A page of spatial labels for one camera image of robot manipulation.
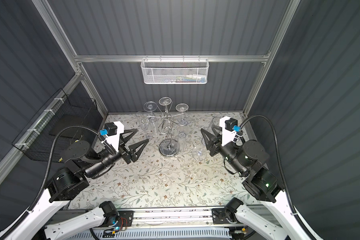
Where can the items in white basket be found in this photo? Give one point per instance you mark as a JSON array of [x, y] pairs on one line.
[[187, 79]]

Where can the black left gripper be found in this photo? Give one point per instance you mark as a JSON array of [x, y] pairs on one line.
[[132, 155]]

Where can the black wire basket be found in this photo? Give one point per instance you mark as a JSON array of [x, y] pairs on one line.
[[35, 140]]

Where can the white wire mesh basket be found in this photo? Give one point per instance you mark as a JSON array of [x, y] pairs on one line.
[[154, 72]]

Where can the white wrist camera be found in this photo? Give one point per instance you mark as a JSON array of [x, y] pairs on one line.
[[111, 133], [230, 130]]

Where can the white ventilated cover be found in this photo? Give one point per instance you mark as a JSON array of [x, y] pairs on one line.
[[169, 234]]

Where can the chrome wine glass rack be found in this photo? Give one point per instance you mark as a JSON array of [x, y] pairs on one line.
[[170, 146]]

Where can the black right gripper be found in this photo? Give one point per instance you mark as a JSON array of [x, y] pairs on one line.
[[213, 139]]

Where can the black pad in basket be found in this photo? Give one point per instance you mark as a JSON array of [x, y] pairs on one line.
[[66, 121]]

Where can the aluminium frame profile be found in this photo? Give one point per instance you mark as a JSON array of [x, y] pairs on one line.
[[46, 46]]

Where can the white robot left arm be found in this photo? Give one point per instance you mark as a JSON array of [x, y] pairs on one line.
[[82, 163]]

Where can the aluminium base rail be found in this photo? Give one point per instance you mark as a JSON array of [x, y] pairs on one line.
[[177, 217]]

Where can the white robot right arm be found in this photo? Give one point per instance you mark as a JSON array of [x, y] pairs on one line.
[[247, 159]]

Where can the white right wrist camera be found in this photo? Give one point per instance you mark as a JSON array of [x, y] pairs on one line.
[[230, 130]]

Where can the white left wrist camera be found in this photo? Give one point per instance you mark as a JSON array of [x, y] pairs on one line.
[[111, 133]]

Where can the clear wine glass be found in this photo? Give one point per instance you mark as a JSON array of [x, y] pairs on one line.
[[200, 153], [182, 108], [165, 102], [150, 107], [140, 120]]

